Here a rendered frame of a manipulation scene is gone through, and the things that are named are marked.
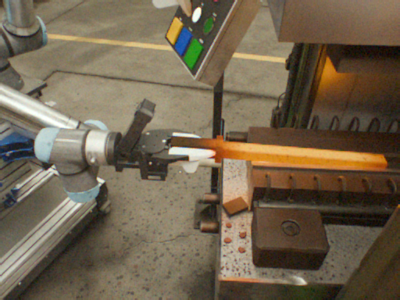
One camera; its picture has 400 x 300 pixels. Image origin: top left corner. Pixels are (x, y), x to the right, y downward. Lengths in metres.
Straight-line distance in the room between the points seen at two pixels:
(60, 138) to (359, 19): 0.55
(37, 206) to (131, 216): 0.47
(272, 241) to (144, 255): 1.18
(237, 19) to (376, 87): 0.40
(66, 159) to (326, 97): 0.60
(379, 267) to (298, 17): 0.33
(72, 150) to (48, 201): 1.09
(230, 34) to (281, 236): 0.60
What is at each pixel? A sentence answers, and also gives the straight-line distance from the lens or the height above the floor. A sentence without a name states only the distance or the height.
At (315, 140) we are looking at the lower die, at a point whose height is 0.99.
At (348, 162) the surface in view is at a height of 1.01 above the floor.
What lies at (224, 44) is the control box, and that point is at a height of 1.06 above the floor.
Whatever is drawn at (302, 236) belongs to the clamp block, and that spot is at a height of 0.98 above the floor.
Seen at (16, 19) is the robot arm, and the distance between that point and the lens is 1.26.
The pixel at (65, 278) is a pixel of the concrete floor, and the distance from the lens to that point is 1.72.
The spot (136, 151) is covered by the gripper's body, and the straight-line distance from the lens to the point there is 0.64.
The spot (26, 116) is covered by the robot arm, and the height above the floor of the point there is 1.01.
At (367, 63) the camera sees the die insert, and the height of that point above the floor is 1.23.
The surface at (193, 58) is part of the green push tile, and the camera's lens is 0.99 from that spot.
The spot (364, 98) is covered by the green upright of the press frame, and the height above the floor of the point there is 1.03.
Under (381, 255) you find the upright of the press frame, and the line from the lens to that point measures 0.47.
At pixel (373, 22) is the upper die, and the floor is 1.30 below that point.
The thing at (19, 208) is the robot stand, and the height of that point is 0.21.
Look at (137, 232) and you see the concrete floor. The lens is 1.75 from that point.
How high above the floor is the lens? 1.44
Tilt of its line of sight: 42 degrees down
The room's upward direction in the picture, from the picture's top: straight up
